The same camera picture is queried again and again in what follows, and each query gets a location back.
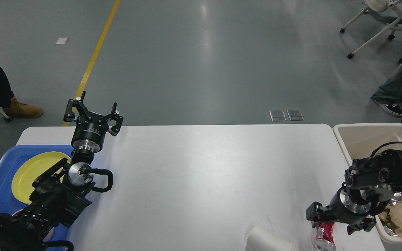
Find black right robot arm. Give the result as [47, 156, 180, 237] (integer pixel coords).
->
[306, 147, 402, 235]

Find yellow plate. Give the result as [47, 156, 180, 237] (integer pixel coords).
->
[11, 151, 71, 204]

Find beige plastic bin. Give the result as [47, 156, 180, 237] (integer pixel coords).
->
[333, 123, 402, 250]

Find white paper cup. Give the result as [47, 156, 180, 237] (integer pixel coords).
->
[245, 227, 298, 251]

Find white floor marker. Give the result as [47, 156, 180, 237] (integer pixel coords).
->
[55, 37, 69, 45]

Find red wrapper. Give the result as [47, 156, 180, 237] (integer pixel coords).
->
[315, 221, 334, 244]

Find office chair base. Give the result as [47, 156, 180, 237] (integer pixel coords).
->
[340, 0, 402, 64]

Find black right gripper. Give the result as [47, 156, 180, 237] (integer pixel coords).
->
[306, 188, 377, 235]

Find blue plastic tray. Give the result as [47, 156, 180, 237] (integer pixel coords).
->
[0, 145, 75, 251]

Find metal can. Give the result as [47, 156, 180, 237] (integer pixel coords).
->
[313, 239, 336, 251]

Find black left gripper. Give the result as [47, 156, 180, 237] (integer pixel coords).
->
[64, 92, 124, 153]

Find metal floor socket plates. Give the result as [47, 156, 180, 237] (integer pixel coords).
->
[269, 109, 305, 122]

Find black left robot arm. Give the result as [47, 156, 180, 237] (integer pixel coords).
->
[0, 92, 124, 251]

